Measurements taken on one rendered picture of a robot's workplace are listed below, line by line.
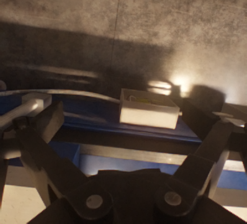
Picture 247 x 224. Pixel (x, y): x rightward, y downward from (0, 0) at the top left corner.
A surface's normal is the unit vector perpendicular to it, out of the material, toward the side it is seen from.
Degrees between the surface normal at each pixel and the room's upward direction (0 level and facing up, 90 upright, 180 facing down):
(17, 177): 90
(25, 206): 0
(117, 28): 0
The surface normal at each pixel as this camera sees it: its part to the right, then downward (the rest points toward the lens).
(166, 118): 0.03, 0.27
